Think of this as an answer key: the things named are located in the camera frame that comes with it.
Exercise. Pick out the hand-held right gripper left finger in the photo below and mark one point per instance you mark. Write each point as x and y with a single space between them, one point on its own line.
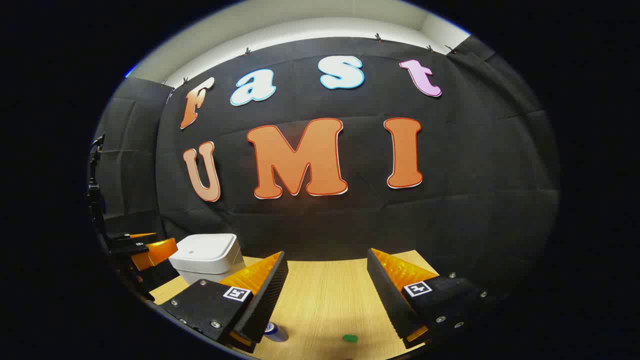
267 300

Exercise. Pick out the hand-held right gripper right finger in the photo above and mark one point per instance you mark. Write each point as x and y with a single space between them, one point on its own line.
385 295

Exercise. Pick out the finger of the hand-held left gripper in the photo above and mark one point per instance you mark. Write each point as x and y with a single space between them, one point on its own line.
157 252
135 238

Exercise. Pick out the blue pop can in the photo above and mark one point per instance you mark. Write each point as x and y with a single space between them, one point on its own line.
276 332

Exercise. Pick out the white desktop garbage bin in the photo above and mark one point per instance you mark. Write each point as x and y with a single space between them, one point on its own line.
205 255

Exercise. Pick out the green paper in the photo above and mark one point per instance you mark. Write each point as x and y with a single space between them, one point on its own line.
350 338

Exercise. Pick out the wooden desktop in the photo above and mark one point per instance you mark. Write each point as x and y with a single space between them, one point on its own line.
325 300

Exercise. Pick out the black backdrop cloth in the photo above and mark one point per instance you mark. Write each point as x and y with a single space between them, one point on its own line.
350 220

